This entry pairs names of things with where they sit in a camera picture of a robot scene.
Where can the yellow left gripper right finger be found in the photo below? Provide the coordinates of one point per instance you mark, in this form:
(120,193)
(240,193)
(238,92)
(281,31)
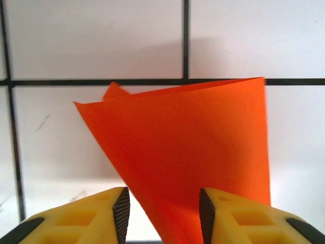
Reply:
(254,223)

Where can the orange square paper sheet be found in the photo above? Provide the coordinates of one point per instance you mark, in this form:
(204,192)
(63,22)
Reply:
(182,142)

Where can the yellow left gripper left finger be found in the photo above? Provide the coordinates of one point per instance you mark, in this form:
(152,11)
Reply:
(76,223)

